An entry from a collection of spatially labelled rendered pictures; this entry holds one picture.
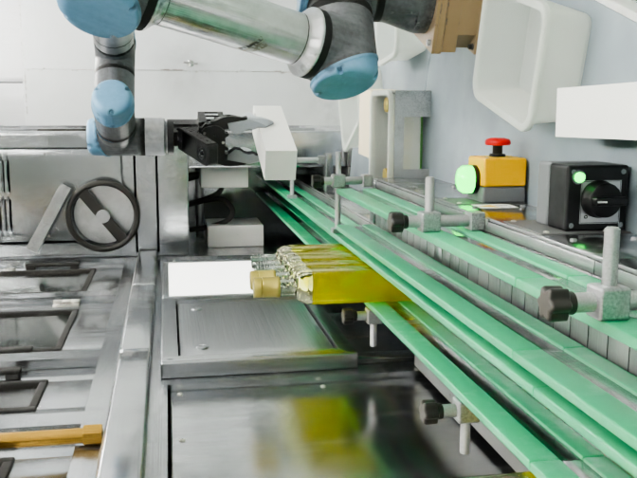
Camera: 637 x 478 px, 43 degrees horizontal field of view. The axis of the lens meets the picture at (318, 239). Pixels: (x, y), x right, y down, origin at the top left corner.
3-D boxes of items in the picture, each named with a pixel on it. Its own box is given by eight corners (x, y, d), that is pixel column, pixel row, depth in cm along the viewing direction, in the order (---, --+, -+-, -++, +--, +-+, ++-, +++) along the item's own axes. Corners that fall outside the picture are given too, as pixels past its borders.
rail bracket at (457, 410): (518, 441, 102) (415, 449, 100) (520, 389, 101) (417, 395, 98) (533, 454, 98) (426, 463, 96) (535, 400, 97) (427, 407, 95)
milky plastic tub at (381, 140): (404, 187, 192) (368, 188, 190) (406, 90, 188) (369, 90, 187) (427, 195, 175) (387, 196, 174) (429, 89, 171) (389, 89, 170)
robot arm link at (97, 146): (84, 143, 155) (89, 163, 163) (144, 143, 157) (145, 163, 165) (85, 107, 158) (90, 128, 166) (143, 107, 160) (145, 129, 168)
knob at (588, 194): (613, 216, 98) (628, 220, 95) (578, 217, 97) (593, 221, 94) (616, 179, 98) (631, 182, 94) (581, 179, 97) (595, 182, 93)
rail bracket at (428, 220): (478, 228, 114) (385, 229, 111) (480, 174, 112) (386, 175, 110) (489, 231, 110) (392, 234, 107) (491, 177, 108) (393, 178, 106)
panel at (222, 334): (285, 267, 230) (162, 271, 224) (285, 257, 229) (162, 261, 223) (358, 368, 143) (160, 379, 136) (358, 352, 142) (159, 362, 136)
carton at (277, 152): (281, 105, 175) (252, 105, 174) (297, 150, 154) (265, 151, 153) (280, 132, 178) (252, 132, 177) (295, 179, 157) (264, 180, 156)
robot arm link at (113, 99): (90, 60, 150) (96, 92, 160) (88, 114, 146) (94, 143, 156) (134, 62, 151) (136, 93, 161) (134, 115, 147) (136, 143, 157)
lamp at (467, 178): (469, 192, 131) (451, 192, 130) (470, 163, 130) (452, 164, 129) (480, 194, 126) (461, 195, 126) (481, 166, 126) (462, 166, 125)
